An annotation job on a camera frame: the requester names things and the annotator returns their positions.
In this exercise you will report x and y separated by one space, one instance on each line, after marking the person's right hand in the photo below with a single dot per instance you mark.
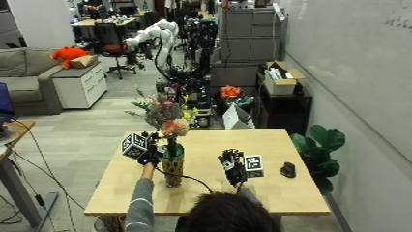
232 170

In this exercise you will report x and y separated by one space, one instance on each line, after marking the person's left hand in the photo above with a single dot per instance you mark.
148 157

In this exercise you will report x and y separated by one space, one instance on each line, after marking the peach pink flower stem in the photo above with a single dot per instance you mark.
174 128

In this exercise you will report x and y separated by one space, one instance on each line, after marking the white marker cube left glove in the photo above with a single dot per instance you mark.
134 146

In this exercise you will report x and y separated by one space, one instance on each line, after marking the white marker cube glove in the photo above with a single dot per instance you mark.
134 146
253 165

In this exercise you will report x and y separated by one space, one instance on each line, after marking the white marker cube right glove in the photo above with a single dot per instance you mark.
253 165

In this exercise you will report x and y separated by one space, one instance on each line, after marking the brown woven vase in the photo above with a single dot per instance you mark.
172 169

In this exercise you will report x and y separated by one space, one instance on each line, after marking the mixed flower bouquet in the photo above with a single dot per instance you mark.
158 109

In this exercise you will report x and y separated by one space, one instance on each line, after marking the white folded board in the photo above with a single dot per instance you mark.
236 118

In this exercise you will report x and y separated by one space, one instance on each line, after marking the black computer mouse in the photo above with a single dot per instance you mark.
288 169

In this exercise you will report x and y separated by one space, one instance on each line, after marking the black side cabinet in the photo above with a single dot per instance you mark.
280 109

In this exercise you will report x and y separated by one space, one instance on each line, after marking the orange cloth bundle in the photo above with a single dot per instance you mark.
230 92

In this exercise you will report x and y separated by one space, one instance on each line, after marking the green leafy potted plant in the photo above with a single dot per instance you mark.
318 151

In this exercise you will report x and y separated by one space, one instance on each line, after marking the black equipment cart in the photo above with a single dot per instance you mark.
194 74

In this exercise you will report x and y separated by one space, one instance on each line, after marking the white drawer cabinet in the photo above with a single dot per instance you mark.
81 85

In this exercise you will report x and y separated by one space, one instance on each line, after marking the open cardboard box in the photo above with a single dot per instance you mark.
280 79

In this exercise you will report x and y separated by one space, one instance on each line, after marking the brown paper bag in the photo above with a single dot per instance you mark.
82 61

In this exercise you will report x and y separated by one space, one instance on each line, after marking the black office chair red seat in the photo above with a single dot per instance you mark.
112 45

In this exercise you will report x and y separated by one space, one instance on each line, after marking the wooden desk grey leg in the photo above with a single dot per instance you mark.
17 161

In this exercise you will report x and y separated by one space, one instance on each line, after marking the orange plush toy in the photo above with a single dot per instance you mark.
66 55

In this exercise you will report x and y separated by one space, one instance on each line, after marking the grey sofa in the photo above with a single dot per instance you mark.
22 79

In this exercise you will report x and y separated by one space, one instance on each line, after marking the blue laptop screen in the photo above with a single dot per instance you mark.
5 102

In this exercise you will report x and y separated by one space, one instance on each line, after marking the grey filing cabinets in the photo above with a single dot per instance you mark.
250 35

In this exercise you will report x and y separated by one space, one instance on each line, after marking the wooden office desk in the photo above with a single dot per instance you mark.
102 22

